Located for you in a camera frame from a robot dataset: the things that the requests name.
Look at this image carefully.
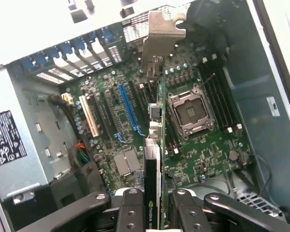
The round coin battery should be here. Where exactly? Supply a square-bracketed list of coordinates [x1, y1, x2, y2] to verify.
[228, 149, 240, 161]

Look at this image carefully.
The black plastic shroud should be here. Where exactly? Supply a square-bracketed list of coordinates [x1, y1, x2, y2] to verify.
[49, 166, 109, 213]

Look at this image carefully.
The long black expansion slot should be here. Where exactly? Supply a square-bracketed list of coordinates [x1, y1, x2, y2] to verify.
[93, 95, 111, 137]

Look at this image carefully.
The white PCI expansion slot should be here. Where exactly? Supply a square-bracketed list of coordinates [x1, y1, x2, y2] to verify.
[78, 95, 100, 138]

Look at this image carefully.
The white power connector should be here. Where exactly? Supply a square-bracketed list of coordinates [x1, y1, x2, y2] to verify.
[61, 93, 75, 106]

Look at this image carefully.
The thin black wire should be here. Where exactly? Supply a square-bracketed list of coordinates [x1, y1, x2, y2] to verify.
[255, 154, 275, 201]

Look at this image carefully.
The green motherboard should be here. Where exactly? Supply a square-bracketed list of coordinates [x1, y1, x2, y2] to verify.
[59, 43, 256, 194]

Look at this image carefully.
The silver chipset heatsink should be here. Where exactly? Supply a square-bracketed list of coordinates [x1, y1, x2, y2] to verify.
[115, 149, 142, 176]

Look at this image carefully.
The black sleeved cable bundle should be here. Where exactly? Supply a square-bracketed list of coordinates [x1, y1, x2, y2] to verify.
[47, 93, 87, 170]

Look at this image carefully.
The open grey PC case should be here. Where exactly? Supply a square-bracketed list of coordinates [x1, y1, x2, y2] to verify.
[0, 0, 290, 232]

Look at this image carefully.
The perforated metal drive cage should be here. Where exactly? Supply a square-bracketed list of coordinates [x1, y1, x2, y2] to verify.
[236, 188, 281, 218]

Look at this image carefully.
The blue card retention clip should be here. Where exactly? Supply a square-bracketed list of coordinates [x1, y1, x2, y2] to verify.
[73, 36, 88, 49]
[99, 28, 112, 44]
[59, 41, 75, 59]
[21, 54, 49, 71]

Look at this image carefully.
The metal CPU socket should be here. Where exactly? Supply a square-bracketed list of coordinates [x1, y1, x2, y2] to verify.
[167, 83, 218, 141]

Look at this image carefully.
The coloured wire bundle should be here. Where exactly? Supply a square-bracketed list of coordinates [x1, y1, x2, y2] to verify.
[74, 142, 90, 164]

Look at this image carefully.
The black RAM slots bank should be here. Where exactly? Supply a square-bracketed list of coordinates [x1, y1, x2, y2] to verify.
[200, 57, 243, 134]
[165, 106, 181, 155]

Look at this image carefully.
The small white case sticker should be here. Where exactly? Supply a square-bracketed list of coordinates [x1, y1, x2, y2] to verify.
[266, 96, 280, 117]

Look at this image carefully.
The grey power supply unit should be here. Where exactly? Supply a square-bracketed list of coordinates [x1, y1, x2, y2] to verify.
[0, 65, 72, 203]

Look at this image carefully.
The blue expansion slot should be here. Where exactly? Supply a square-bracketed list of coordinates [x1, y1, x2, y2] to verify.
[118, 83, 145, 137]

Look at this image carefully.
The black power supply label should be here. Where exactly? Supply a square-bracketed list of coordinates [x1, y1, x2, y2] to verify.
[0, 110, 28, 169]

